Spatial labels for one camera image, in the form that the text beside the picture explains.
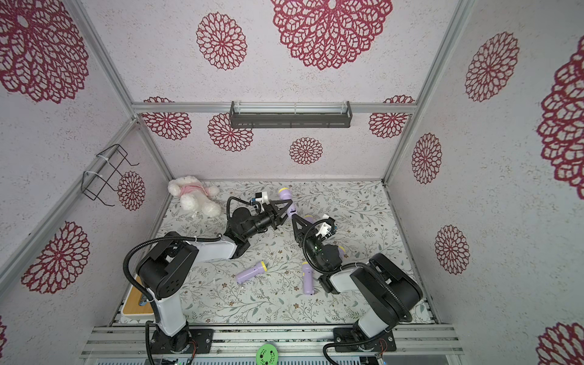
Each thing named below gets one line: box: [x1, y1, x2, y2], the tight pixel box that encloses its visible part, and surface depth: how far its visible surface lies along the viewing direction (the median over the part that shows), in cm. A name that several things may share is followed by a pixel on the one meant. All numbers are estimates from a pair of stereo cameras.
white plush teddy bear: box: [167, 175, 223, 219], surface depth 104 cm
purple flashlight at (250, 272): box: [235, 260, 269, 285], surface depth 89 cm
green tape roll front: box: [255, 343, 280, 365], surface depth 69 cm
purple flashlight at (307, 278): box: [301, 261, 315, 295], surface depth 86 cm
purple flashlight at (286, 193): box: [278, 187, 297, 219], surface depth 83 cm
